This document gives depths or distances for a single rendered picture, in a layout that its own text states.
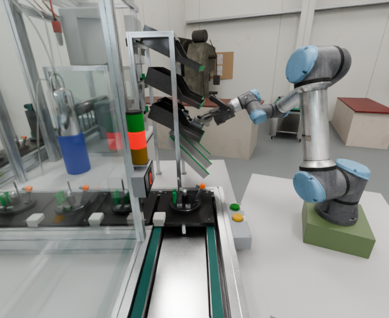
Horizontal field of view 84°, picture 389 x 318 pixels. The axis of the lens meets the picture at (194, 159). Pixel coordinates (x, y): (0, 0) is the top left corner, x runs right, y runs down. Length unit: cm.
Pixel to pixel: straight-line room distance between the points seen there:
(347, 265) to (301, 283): 21
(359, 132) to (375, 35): 298
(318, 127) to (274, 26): 665
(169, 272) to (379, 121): 498
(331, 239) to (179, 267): 59
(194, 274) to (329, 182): 54
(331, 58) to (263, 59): 651
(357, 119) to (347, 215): 433
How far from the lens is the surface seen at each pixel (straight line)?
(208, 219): 88
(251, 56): 742
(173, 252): 84
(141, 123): 63
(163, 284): 77
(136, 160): 66
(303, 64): 83
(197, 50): 667
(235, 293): 70
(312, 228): 99
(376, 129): 539
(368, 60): 751
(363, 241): 103
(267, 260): 93
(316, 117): 84
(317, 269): 96
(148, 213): 94
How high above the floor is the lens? 152
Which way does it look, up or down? 23 degrees down
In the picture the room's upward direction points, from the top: 1 degrees counter-clockwise
